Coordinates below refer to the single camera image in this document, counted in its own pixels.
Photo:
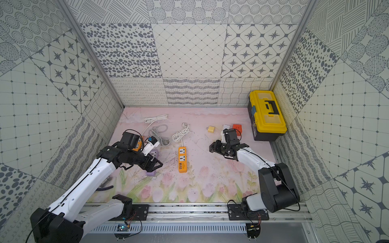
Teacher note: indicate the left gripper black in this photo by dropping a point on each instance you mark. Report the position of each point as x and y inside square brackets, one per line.
[149, 162]

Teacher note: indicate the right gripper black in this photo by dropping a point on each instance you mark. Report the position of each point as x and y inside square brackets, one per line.
[216, 149]

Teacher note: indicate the large orange power strip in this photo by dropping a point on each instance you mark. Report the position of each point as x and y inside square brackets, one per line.
[138, 146]

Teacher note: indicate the red cube adapter plug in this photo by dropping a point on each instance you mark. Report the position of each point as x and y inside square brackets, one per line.
[238, 128]

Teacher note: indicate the yellow charger plug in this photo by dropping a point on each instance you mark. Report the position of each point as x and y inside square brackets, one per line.
[211, 129]

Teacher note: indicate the small orange power strip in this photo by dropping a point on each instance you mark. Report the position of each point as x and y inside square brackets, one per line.
[182, 160]

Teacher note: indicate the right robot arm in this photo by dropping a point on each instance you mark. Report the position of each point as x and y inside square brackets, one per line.
[277, 188]

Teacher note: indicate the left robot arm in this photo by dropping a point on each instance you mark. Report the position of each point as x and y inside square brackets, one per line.
[63, 222]

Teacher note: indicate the yellow black toolbox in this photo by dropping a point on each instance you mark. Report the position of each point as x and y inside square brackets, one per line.
[267, 121]

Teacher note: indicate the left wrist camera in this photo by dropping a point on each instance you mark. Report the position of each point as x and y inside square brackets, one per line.
[150, 144]

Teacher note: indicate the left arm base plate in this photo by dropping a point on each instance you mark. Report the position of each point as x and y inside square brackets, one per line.
[138, 212]

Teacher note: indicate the aluminium mounting rail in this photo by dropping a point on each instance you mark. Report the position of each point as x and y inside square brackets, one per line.
[215, 212]

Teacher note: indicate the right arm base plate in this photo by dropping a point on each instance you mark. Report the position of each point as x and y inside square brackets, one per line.
[236, 213]

